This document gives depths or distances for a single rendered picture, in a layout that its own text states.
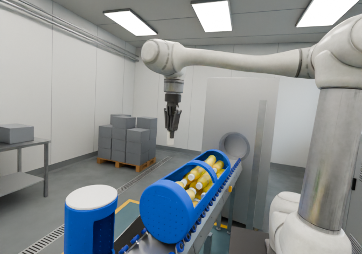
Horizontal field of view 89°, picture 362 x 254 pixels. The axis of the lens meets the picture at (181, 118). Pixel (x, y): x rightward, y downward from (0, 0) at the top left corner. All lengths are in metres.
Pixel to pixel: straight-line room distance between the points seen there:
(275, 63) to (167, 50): 0.38
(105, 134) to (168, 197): 3.93
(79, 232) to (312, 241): 1.04
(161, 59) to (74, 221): 0.96
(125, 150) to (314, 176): 4.12
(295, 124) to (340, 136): 5.15
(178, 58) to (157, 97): 5.58
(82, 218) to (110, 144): 3.57
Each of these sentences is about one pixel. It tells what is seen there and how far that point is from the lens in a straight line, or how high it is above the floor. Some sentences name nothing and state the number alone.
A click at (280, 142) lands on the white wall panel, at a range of 5.74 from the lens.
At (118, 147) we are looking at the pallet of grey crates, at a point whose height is 0.48.
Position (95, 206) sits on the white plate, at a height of 1.04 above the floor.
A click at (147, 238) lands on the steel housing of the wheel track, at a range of 1.12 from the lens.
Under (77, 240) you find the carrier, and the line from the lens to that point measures 1.29.
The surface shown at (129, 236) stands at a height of 0.15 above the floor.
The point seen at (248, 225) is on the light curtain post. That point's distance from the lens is 2.05.
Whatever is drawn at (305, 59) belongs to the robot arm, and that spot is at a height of 1.80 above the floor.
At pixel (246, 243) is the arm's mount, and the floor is 1.01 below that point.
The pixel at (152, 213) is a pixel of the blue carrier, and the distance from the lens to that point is 1.02.
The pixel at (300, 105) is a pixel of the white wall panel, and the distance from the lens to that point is 5.75.
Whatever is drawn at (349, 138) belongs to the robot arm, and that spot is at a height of 1.57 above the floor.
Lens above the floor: 1.63
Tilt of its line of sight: 5 degrees down
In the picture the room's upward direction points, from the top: 4 degrees clockwise
